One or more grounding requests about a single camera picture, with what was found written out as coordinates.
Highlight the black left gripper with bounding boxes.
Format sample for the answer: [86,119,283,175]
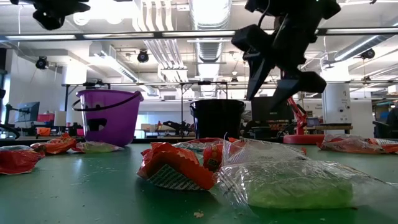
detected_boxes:
[10,0,91,31]

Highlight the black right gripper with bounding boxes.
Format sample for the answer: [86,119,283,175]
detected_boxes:
[231,14,327,108]

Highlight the clear packet orange candy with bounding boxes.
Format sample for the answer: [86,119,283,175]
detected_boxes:
[317,133,388,156]

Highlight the red candy yellow label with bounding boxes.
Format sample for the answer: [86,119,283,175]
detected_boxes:
[202,141,225,172]

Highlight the red white candy packet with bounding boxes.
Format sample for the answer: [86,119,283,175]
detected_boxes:
[366,138,398,154]

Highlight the large red candy packet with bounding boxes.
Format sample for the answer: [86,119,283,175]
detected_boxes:
[0,144,46,175]

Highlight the large clear packet green candy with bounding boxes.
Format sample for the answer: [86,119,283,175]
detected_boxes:
[214,159,398,216]

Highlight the black computer monitor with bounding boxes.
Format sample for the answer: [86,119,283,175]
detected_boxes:
[251,96,295,123]

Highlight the white cylindrical column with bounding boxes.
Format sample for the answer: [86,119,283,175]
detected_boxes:
[322,83,353,125]

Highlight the red desk lamp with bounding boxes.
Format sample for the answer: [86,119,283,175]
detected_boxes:
[282,95,326,146]

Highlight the wooden background table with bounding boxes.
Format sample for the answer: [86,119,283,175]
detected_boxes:
[306,124,354,131]

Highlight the black bucket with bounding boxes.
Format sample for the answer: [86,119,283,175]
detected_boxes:
[188,98,246,141]

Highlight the grey computer monitor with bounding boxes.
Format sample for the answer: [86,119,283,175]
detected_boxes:
[15,101,40,123]

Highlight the red box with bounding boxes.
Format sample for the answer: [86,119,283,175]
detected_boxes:
[37,113,55,123]

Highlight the white box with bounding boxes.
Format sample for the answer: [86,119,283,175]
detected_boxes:
[53,111,67,127]

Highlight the black office chair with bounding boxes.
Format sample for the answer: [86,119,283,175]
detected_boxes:
[372,120,389,139]

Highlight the purple bucket with face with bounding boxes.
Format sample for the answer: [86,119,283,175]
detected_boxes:
[72,89,145,147]

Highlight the green table mat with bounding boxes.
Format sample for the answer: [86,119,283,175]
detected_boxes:
[0,142,398,224]

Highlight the black looped background cable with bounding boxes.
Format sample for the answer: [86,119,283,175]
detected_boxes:
[0,123,20,140]

